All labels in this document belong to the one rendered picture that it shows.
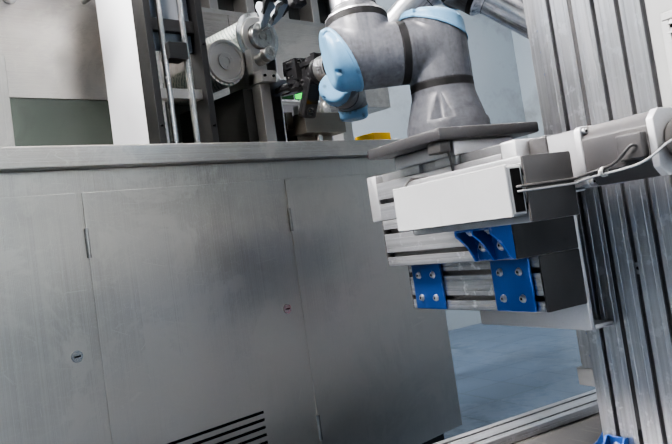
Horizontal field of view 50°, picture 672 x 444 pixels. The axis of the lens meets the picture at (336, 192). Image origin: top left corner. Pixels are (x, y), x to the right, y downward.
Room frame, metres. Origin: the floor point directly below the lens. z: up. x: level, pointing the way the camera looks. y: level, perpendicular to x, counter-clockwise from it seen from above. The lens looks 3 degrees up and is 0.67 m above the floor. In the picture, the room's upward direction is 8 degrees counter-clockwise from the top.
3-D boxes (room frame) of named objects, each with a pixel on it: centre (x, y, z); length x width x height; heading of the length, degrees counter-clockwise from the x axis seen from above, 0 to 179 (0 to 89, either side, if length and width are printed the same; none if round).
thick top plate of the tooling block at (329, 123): (2.25, 0.14, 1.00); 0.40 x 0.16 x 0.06; 44
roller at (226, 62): (2.02, 0.33, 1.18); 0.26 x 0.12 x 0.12; 44
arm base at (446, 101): (1.31, -0.22, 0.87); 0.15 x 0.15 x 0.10
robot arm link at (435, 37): (1.31, -0.21, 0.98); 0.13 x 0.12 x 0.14; 97
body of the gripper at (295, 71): (1.97, 0.03, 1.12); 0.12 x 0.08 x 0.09; 44
